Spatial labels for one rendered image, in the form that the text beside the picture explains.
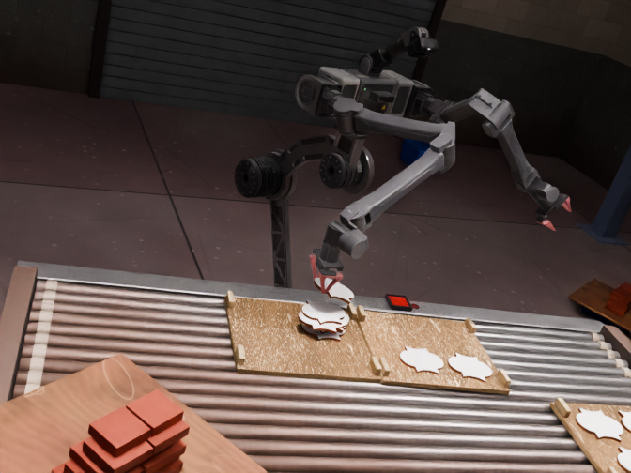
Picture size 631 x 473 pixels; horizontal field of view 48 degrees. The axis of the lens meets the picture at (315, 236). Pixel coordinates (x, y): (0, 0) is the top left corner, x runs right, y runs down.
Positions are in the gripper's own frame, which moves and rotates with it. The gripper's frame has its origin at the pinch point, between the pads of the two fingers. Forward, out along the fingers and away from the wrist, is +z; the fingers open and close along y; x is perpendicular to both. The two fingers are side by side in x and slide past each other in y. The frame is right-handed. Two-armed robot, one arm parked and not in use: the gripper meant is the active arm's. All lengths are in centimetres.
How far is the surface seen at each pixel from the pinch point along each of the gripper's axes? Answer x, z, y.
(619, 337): 119, 13, 6
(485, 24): 342, -23, -478
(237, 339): -24.8, 13.6, 9.1
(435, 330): 43.2, 13.7, 2.9
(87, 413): -68, 3, 49
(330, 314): 3.8, 7.9, 4.1
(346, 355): 6.2, 13.7, 15.9
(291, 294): 0.3, 15.6, -18.3
